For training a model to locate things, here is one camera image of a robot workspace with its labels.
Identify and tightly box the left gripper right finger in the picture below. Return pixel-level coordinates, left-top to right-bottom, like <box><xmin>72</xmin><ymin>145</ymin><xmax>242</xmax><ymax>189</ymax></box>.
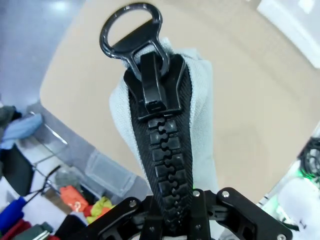
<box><xmin>189</xmin><ymin>186</ymin><xmax>294</xmax><ymax>240</ymax></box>

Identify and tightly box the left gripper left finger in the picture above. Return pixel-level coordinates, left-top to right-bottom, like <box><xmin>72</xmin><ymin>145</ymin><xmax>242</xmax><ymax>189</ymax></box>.
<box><xmin>86</xmin><ymin>196</ymin><xmax>166</xmax><ymax>240</ymax></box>

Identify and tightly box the grey pouch with black zipper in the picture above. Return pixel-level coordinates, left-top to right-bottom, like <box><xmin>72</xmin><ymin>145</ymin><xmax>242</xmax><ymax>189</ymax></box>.
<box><xmin>99</xmin><ymin>2</ymin><xmax>216</xmax><ymax>240</ymax></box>

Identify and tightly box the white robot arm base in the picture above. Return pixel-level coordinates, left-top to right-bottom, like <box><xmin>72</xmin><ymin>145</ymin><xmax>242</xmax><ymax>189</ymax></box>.
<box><xmin>259</xmin><ymin>159</ymin><xmax>320</xmax><ymax>227</ymax></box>

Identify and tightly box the yellow-green cloth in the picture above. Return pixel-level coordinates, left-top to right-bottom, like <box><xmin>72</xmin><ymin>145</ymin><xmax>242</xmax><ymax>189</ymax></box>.
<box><xmin>86</xmin><ymin>196</ymin><xmax>114</xmax><ymax>225</ymax></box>

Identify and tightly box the clear plastic storage box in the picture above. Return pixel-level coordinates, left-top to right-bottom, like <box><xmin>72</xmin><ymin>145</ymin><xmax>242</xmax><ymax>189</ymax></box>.
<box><xmin>84</xmin><ymin>149</ymin><xmax>139</xmax><ymax>204</ymax></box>

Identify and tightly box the orange fabric item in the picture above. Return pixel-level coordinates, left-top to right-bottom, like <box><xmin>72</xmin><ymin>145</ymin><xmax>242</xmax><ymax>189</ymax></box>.
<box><xmin>59</xmin><ymin>185</ymin><xmax>89</xmax><ymax>214</ymax></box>

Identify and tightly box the grey knitted item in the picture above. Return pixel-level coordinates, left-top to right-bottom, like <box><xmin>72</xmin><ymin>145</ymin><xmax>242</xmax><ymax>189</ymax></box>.
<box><xmin>54</xmin><ymin>166</ymin><xmax>84</xmax><ymax>194</ymax></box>

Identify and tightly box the red fabric item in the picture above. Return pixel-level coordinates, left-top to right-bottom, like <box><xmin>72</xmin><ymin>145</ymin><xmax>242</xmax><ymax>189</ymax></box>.
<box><xmin>0</xmin><ymin>219</ymin><xmax>33</xmax><ymax>240</ymax></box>

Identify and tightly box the blue cylindrical item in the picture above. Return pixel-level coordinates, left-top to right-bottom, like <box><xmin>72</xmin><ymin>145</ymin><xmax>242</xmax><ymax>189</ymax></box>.
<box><xmin>0</xmin><ymin>196</ymin><xmax>26</xmax><ymax>224</ymax></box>

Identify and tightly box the light blue cloth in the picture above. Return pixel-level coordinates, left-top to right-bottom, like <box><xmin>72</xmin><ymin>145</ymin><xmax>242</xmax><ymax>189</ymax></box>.
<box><xmin>0</xmin><ymin>113</ymin><xmax>44</xmax><ymax>151</ymax></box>

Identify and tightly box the white perforated plastic basket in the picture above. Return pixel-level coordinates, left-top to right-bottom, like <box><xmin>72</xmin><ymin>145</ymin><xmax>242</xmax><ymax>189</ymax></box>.
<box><xmin>256</xmin><ymin>0</ymin><xmax>320</xmax><ymax>69</ymax></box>

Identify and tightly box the black cable bundle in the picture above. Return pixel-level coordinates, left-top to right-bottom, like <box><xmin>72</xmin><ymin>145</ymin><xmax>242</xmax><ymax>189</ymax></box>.
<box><xmin>296</xmin><ymin>138</ymin><xmax>320</xmax><ymax>181</ymax></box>

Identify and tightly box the metal wire frame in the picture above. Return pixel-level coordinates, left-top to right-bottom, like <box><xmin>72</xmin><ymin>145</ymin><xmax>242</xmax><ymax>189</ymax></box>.
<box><xmin>14</xmin><ymin>111</ymin><xmax>70</xmax><ymax>171</ymax></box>

